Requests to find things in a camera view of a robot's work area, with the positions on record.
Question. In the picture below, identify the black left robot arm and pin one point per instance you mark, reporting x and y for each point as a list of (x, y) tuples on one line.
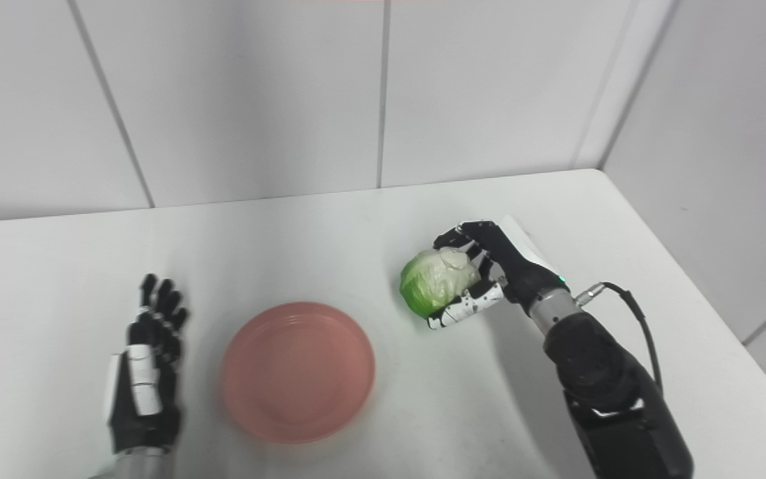
[(137, 466)]

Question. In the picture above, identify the pink round plate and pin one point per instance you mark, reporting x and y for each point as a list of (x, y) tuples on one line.
[(296, 372)]

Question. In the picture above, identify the green white cabbage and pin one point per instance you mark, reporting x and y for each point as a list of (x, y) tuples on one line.
[(433, 283)]

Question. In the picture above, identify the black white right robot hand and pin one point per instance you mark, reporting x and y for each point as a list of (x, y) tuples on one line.
[(522, 273)]

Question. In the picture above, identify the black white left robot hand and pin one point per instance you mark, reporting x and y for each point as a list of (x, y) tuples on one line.
[(147, 412)]

